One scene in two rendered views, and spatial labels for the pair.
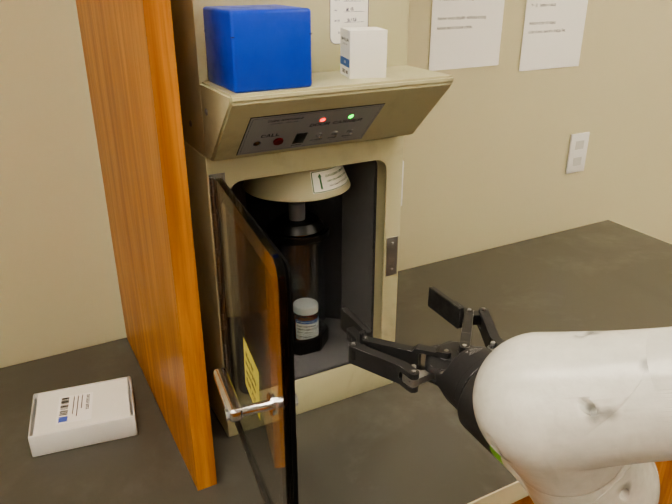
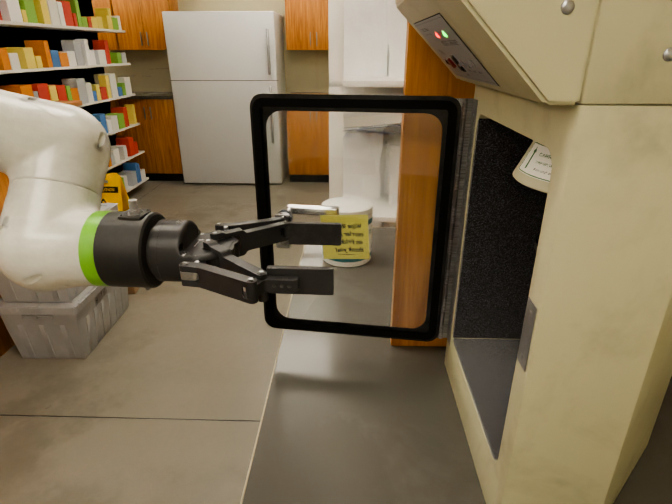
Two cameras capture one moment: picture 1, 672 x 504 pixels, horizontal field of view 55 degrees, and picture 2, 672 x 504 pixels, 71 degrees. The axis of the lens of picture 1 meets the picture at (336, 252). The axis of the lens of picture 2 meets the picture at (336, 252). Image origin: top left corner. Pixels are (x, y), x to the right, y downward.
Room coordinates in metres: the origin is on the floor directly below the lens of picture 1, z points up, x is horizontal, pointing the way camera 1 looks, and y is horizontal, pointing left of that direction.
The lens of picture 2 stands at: (1.02, -0.51, 1.45)
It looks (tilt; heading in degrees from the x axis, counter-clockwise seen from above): 23 degrees down; 120
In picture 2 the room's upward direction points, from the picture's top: straight up
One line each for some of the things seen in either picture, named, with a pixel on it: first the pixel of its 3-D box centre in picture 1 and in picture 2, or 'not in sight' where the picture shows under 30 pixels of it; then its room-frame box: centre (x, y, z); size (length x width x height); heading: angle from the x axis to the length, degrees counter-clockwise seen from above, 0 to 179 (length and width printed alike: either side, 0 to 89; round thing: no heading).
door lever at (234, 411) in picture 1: (242, 391); not in sight; (0.61, 0.11, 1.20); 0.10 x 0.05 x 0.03; 21
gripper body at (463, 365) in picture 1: (463, 370); (198, 251); (0.62, -0.14, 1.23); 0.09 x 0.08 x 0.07; 26
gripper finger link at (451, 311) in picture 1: (445, 306); (300, 280); (0.77, -0.15, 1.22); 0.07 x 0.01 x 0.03; 26
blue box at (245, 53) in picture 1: (257, 46); not in sight; (0.82, 0.10, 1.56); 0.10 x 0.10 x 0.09; 28
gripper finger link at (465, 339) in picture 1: (465, 337); (234, 268); (0.69, -0.16, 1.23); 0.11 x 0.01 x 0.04; 165
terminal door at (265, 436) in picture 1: (252, 360); (350, 226); (0.69, 0.11, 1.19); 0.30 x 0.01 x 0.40; 21
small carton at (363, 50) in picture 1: (363, 52); not in sight; (0.89, -0.04, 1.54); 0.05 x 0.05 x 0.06; 14
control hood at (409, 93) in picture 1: (330, 116); (462, 36); (0.87, 0.01, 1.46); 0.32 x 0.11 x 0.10; 118
